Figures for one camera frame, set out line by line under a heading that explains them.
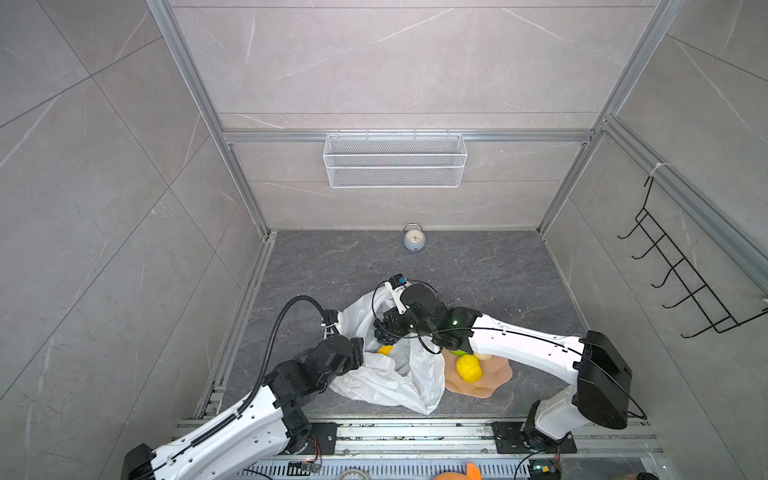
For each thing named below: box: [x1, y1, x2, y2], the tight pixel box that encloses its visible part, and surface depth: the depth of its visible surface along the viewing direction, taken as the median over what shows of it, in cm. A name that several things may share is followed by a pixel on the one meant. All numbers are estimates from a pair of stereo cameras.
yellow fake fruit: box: [456, 354, 483, 383], surface depth 81 cm
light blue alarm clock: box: [403, 222, 426, 252], surface depth 116 cm
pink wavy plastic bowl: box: [443, 348, 513, 398], surface depth 81 cm
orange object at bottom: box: [434, 462, 482, 480], surface depth 67 cm
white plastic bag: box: [329, 287, 446, 415], surface depth 77 cm
